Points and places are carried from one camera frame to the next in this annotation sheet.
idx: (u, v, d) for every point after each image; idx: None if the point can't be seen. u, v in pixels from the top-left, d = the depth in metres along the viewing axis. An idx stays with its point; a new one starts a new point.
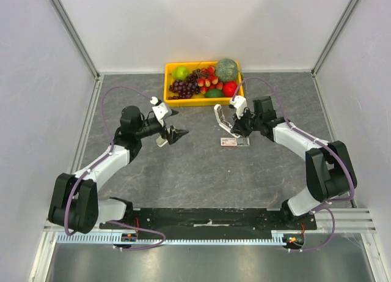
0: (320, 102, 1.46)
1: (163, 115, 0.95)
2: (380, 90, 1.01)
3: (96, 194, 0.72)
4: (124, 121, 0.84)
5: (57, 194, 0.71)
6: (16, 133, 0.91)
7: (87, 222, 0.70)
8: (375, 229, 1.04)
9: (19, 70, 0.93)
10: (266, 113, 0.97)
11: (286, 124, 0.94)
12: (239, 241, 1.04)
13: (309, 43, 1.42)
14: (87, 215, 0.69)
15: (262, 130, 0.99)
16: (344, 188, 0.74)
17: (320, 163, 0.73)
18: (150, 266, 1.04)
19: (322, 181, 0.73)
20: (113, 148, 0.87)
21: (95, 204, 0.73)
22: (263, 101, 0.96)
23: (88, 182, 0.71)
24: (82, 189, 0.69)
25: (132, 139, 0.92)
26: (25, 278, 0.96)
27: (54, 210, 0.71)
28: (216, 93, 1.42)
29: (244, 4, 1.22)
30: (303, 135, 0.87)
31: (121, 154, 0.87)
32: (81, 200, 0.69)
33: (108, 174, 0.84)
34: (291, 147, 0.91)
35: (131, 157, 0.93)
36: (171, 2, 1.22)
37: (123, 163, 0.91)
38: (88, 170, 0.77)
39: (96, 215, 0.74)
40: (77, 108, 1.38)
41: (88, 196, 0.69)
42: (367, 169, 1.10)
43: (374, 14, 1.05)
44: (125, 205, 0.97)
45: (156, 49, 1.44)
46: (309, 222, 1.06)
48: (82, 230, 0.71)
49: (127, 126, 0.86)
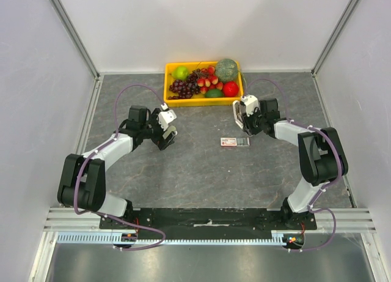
0: (320, 102, 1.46)
1: (173, 120, 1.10)
2: (380, 90, 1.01)
3: (104, 174, 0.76)
4: (134, 109, 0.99)
5: (66, 172, 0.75)
6: (16, 133, 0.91)
7: (95, 200, 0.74)
8: (375, 229, 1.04)
9: (19, 70, 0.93)
10: (269, 113, 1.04)
11: (286, 122, 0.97)
12: (239, 241, 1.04)
13: (309, 43, 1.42)
14: (96, 192, 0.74)
15: (265, 128, 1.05)
16: (333, 172, 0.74)
17: (311, 145, 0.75)
18: (150, 266, 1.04)
19: (313, 163, 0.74)
20: (118, 134, 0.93)
21: (103, 184, 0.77)
22: (266, 101, 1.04)
23: (98, 161, 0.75)
24: (91, 167, 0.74)
25: (136, 129, 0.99)
26: (25, 278, 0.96)
27: (63, 189, 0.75)
28: (216, 93, 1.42)
29: (244, 5, 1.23)
30: (298, 125, 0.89)
31: (125, 140, 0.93)
32: (91, 177, 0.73)
33: (114, 158, 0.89)
34: (288, 137, 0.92)
35: (134, 146, 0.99)
36: (172, 2, 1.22)
37: (127, 150, 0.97)
38: (96, 152, 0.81)
39: (104, 196, 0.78)
40: (76, 108, 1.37)
41: (98, 173, 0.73)
42: (367, 169, 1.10)
43: (374, 14, 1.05)
44: (126, 203, 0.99)
45: (156, 49, 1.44)
46: (309, 222, 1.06)
48: (90, 208, 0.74)
49: (135, 115, 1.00)
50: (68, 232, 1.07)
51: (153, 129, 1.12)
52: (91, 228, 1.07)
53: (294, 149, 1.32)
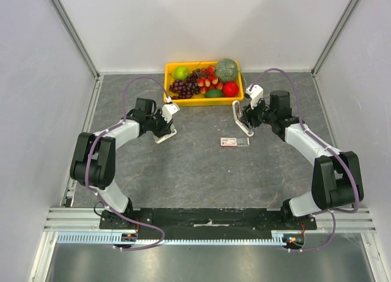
0: (320, 102, 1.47)
1: (176, 111, 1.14)
2: (380, 90, 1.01)
3: (115, 151, 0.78)
4: (139, 99, 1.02)
5: (78, 149, 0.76)
6: (16, 133, 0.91)
7: (106, 175, 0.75)
8: (375, 229, 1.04)
9: (20, 70, 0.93)
10: (281, 111, 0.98)
11: (300, 125, 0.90)
12: (239, 241, 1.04)
13: (309, 43, 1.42)
14: (107, 168, 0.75)
15: (275, 128, 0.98)
16: (348, 200, 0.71)
17: (328, 172, 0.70)
18: (150, 266, 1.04)
19: (327, 191, 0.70)
20: (126, 120, 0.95)
21: (113, 161, 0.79)
22: (280, 96, 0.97)
23: (109, 138, 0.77)
24: (103, 144, 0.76)
25: (142, 117, 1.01)
26: (25, 278, 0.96)
27: (75, 165, 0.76)
28: (216, 93, 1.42)
29: (244, 4, 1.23)
30: (315, 140, 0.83)
31: (133, 123, 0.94)
32: (103, 153, 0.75)
33: (123, 140, 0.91)
34: (300, 147, 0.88)
35: (140, 132, 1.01)
36: (172, 2, 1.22)
37: (135, 133, 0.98)
38: (107, 131, 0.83)
39: (114, 173, 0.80)
40: (76, 109, 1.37)
41: (109, 148, 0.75)
42: (366, 169, 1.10)
43: (374, 14, 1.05)
44: (127, 199, 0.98)
45: (156, 48, 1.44)
46: (310, 222, 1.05)
48: (101, 181, 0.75)
49: (141, 105, 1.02)
50: (68, 232, 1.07)
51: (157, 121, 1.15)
52: (91, 228, 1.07)
53: (294, 149, 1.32)
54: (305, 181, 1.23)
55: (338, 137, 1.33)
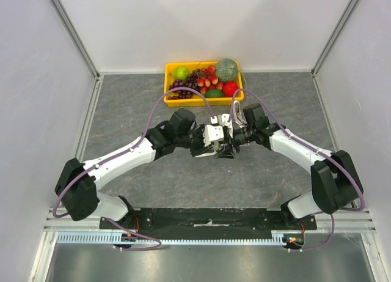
0: (320, 102, 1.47)
1: (217, 138, 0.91)
2: (380, 91, 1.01)
3: (95, 192, 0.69)
4: (178, 116, 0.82)
5: (63, 174, 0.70)
6: (16, 133, 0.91)
7: (79, 214, 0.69)
8: (375, 229, 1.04)
9: (19, 70, 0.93)
10: (258, 121, 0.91)
11: (282, 132, 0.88)
12: (239, 241, 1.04)
13: (309, 43, 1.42)
14: (80, 210, 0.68)
15: (256, 139, 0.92)
16: (352, 197, 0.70)
17: (328, 176, 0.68)
18: (150, 266, 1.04)
19: (330, 195, 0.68)
20: (137, 145, 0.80)
21: (94, 200, 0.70)
22: (252, 109, 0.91)
23: (89, 180, 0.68)
24: (80, 185, 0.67)
25: (170, 137, 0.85)
26: (25, 278, 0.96)
27: (57, 188, 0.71)
28: (216, 93, 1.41)
29: (244, 4, 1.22)
30: (303, 145, 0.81)
31: (143, 153, 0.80)
32: (77, 194, 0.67)
33: (124, 169, 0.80)
34: (290, 154, 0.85)
35: (157, 155, 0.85)
36: (172, 2, 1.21)
37: (146, 160, 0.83)
38: (96, 166, 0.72)
39: (93, 208, 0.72)
40: (76, 109, 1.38)
41: (84, 193, 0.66)
42: (366, 169, 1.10)
43: (374, 14, 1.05)
44: (124, 211, 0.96)
45: (156, 48, 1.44)
46: (309, 222, 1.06)
48: (71, 216, 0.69)
49: (176, 122, 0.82)
50: (68, 232, 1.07)
51: (195, 140, 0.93)
52: (90, 228, 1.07)
53: None
54: (306, 181, 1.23)
55: (338, 137, 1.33)
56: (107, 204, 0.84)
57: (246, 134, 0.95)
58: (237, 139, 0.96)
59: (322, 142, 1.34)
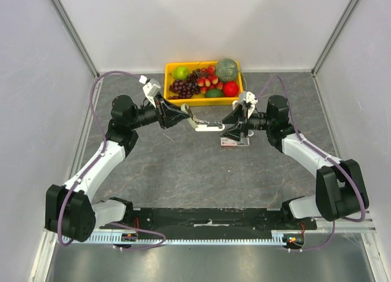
0: (320, 102, 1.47)
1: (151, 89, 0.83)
2: (380, 90, 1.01)
3: (90, 204, 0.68)
4: (115, 114, 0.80)
5: (49, 206, 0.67)
6: (16, 133, 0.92)
7: (84, 232, 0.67)
8: (375, 229, 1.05)
9: (20, 70, 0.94)
10: (278, 121, 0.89)
11: (295, 136, 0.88)
12: (239, 241, 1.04)
13: (309, 44, 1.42)
14: (84, 227, 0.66)
15: (270, 138, 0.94)
16: (353, 210, 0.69)
17: (332, 182, 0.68)
18: (150, 266, 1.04)
19: (333, 202, 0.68)
20: (105, 148, 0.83)
21: (91, 211, 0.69)
22: (278, 107, 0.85)
23: (80, 195, 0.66)
24: (74, 203, 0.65)
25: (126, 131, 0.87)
26: (25, 278, 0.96)
27: (49, 221, 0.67)
28: (216, 93, 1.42)
29: (244, 4, 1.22)
30: (314, 150, 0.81)
31: (115, 153, 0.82)
32: (75, 213, 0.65)
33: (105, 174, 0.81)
34: (300, 158, 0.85)
35: (129, 150, 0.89)
36: (173, 2, 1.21)
37: (120, 159, 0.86)
38: (79, 180, 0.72)
39: (93, 222, 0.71)
40: (76, 109, 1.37)
41: (81, 208, 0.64)
42: (366, 169, 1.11)
43: (375, 14, 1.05)
44: (123, 208, 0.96)
45: (156, 48, 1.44)
46: (309, 222, 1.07)
48: (77, 239, 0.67)
49: (120, 118, 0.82)
50: None
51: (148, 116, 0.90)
52: None
53: None
54: (306, 181, 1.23)
55: (338, 137, 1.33)
56: (104, 210, 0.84)
57: (262, 120, 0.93)
58: (252, 123, 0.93)
59: (322, 142, 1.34)
